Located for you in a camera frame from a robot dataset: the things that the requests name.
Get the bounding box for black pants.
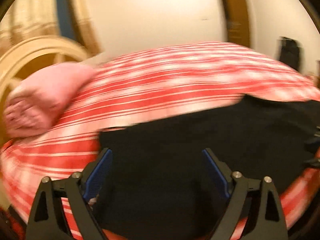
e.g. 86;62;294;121
93;95;319;239

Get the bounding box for pink pillow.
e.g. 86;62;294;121
3;62;97;138

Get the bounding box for black suitcase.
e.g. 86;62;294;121
278;36;301;71

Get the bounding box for red plaid bed cover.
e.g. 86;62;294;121
0;42;320;240

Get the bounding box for cream wooden headboard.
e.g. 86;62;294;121
1;35;88;144

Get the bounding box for brown wooden door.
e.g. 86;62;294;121
222;0;251;48

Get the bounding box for beige floral curtain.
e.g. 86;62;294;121
1;0;101;55

